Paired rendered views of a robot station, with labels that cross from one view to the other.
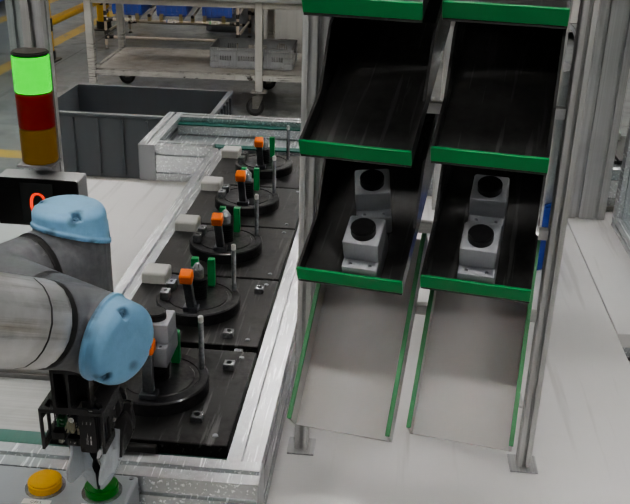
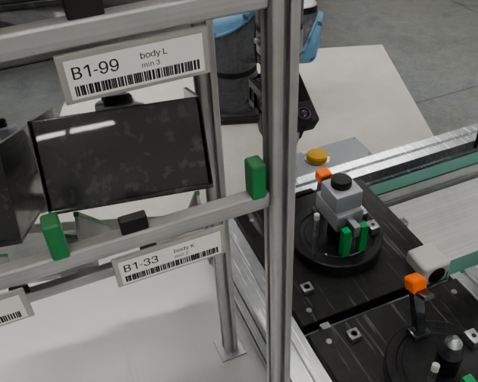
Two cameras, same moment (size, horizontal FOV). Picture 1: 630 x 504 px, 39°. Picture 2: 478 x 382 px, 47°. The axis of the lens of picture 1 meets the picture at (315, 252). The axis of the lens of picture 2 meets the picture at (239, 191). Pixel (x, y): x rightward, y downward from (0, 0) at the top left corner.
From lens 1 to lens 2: 1.56 m
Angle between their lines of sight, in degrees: 112
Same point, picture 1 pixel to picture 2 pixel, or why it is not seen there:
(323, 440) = (215, 365)
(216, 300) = (415, 369)
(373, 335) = not seen: hidden behind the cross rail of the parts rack
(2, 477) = (346, 153)
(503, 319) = not seen: outside the picture
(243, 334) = (341, 349)
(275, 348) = (302, 366)
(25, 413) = (431, 226)
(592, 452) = not seen: outside the picture
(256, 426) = (237, 257)
